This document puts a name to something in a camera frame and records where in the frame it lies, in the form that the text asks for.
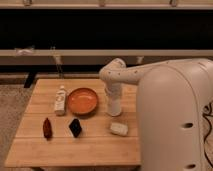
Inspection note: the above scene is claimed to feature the black cable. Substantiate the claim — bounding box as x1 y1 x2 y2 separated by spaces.
202 102 213 168

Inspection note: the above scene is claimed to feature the dark red chili pepper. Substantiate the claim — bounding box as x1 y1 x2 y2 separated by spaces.
43 118 52 139

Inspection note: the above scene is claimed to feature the orange round plate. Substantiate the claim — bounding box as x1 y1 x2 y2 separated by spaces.
67 88 98 115

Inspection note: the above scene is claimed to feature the white plastic bottle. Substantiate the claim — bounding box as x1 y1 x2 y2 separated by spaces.
54 86 67 116

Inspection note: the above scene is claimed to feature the black eraser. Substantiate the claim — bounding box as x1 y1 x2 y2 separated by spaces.
69 119 82 138

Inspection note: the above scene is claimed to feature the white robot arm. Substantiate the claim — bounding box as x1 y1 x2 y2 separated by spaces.
99 58 213 171

